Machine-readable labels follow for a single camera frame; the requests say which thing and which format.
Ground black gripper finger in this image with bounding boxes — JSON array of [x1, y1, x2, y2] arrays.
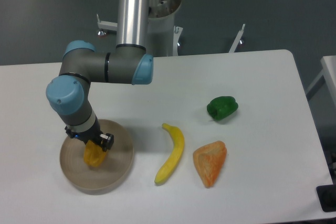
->
[[99, 133, 114, 152]]

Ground yellow banana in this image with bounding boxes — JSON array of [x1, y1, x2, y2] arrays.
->
[[154, 123, 185, 185]]

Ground white side table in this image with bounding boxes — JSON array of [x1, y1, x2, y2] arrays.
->
[[305, 55, 335, 103]]

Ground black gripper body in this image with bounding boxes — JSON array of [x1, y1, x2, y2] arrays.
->
[[65, 118, 103, 145]]

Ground black device at table edge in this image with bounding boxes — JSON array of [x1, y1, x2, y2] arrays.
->
[[316, 185, 336, 212]]

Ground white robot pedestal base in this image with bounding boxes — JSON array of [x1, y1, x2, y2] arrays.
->
[[95, 0, 246, 57]]

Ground green pepper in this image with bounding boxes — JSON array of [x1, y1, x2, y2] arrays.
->
[[206, 96, 238, 121]]

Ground beige round plate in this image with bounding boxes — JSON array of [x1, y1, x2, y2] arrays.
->
[[60, 120, 134, 194]]

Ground orange sandwich wedge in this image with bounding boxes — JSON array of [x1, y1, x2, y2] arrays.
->
[[193, 141, 227, 188]]

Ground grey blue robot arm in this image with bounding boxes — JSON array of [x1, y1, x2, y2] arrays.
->
[[46, 0, 153, 152]]

